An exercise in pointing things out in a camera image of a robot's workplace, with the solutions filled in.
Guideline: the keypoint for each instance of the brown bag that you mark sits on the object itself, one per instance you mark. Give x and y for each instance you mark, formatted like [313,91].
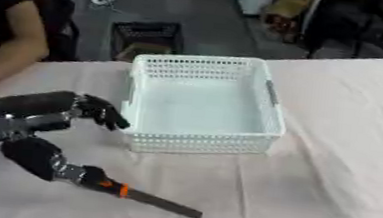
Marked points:
[283,16]

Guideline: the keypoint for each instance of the black plastic crate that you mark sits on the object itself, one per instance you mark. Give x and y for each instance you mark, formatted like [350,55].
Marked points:
[147,36]

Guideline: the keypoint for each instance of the black chair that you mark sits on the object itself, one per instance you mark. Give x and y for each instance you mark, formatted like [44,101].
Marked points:
[344,22]

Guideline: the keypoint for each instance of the white perforated plastic basket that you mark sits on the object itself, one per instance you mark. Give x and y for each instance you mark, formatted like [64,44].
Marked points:
[201,108]

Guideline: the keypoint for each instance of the person's forearm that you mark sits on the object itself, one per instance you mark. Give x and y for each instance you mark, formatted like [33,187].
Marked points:
[7,56]

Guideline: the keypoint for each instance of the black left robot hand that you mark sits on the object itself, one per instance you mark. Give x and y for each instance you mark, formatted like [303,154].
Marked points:
[37,103]

